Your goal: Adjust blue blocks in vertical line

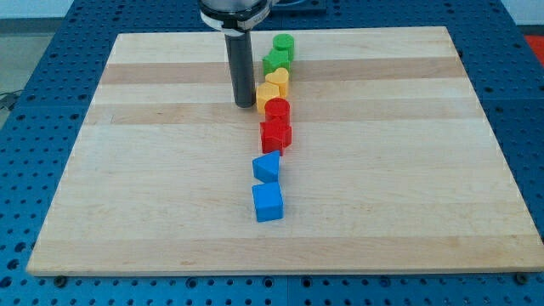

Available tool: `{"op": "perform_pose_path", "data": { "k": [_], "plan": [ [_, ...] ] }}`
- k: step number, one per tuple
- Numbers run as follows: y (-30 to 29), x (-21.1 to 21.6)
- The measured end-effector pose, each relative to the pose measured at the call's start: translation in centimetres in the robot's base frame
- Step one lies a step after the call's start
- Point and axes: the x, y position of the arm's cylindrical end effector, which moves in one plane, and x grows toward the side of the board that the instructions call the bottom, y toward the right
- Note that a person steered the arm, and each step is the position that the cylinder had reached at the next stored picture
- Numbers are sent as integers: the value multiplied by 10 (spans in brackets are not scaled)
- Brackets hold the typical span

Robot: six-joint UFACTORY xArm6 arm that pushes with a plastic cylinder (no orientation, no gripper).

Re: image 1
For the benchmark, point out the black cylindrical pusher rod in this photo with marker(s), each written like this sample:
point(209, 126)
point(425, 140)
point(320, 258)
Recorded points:
point(239, 51)

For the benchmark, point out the green star block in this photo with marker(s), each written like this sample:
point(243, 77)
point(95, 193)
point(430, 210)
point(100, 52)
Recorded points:
point(276, 59)

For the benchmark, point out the green cylinder block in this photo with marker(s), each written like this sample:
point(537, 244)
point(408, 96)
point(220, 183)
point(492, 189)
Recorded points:
point(284, 42)

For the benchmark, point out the yellow hexagon block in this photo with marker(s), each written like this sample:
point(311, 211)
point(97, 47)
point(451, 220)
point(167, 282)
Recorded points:
point(265, 92)

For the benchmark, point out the yellow heart block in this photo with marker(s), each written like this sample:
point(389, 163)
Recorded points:
point(281, 78)

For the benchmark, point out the red cylinder block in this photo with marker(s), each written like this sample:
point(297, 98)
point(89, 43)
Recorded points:
point(278, 108)

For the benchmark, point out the red star block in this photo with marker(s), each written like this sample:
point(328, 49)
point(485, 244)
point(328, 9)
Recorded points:
point(275, 135)

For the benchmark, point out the blue triangle block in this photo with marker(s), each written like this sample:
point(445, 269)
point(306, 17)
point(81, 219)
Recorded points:
point(266, 168)

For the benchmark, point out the blue cube block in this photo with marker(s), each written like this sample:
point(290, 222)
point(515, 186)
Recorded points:
point(268, 201)

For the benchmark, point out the light wooden board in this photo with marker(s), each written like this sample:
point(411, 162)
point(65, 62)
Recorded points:
point(393, 167)

